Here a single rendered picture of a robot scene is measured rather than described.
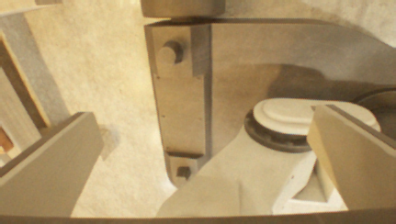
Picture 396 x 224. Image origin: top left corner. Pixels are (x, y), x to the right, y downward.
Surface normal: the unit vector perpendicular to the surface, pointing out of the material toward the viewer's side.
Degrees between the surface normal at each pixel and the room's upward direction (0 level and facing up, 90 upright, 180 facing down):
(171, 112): 0
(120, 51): 0
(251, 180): 90
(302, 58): 0
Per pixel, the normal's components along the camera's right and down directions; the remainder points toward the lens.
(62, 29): -0.19, 0.50
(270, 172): -0.04, -0.87
